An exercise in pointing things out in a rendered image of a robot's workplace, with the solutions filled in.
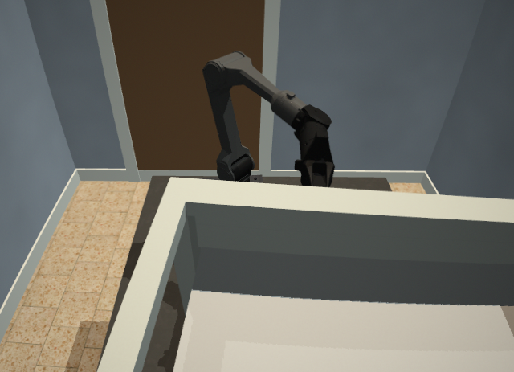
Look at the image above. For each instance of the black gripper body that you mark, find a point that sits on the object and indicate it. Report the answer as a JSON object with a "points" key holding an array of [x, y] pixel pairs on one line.
{"points": [[318, 149]]}

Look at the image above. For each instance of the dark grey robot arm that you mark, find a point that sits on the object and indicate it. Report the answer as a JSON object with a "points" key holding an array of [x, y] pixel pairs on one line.
{"points": [[235, 162]]}

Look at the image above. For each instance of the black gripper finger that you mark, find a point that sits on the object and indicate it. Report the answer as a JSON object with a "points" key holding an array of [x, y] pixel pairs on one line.
{"points": [[304, 181], [318, 172]]}

